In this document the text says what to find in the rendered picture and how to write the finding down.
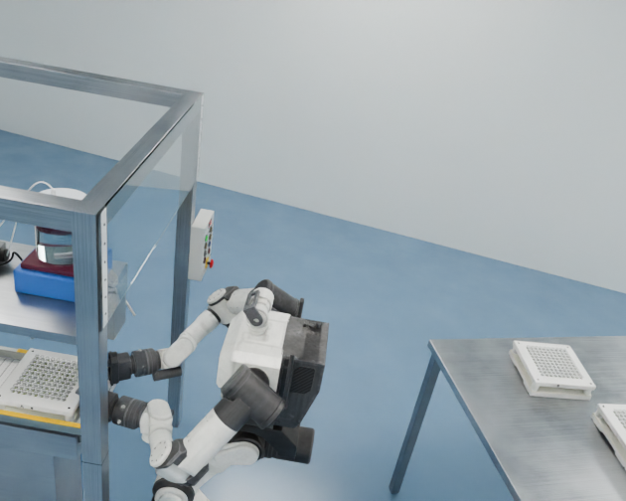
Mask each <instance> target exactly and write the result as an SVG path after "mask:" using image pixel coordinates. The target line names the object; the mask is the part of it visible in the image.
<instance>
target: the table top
mask: <svg viewBox="0 0 626 501"><path fill-rule="evenodd" d="M514 341H523V342H534V343H546V344H556V345H568V346H570V348H571V349H572V351H573V352H574V354H575V355H576V357H577V358H578V360H579V362H580V363H581V365H582V366H583V368H584V369H585V371H586V372H587V374H588V376H589V377H590V379H591V380H592V382H593V383H594V385H595V386H596V388H595V390H594V391H591V399H590V401H585V400H574V399H561V398H548V397H531V396H529V394H528V391H527V389H526V387H525V385H524V383H523V381H524V380H523V378H522V376H521V374H520V372H519V370H518V368H517V366H515V365H514V363H513V361H512V359H511V357H510V356H509V352H510V350H511V349H512V350H513V347H514V345H513V342H514ZM427 347H428V348H429V350H430V352H431V354H432V355H433V357H434V359H435V361H436V363H437V364H438V366H439V368H440V370H441V371H442V373H443V375H444V377H445V379H446V380H447V382H448V384H449V386H450V388H451V389H452V391H453V393H454V395H455V396H456V398H457V400H458V402H459V404H460V405H461V407H462V409H463V411H464V412H465V414H466V416H467V417H468V419H469V420H470V422H471V424H472V426H473V427H474V429H475V431H476V433H477V435H478V436H479V438H480V440H481V442H482V443H483V445H484V447H485V449H486V451H487V452H488V454H489V456H490V458H491V459H492V461H493V463H494V465H495V467H496V468H497V470H498V472H499V474H500V475H501V477H502V479H503V481H504V483H505V484H506V486H507V488H508V490H509V491H510V493H511V495H512V497H513V499H514V500H515V501H626V470H625V469H624V468H623V465H622V464H621V462H620V461H619V459H618V458H617V456H616V455H615V452H616V451H615V450H614V448H613V447H612V445H611V444H610V442H609V441H608V439H607V438H606V436H605V435H604V433H603V432H600V430H599V429H598V427H597V426H596V424H595V423H594V421H592V420H591V415H592V414H593V413H596V411H597V407H596V406H597V404H612V405H626V336H593V337H539V338H484V339H430V340H429V341H428V344H427Z"/></svg>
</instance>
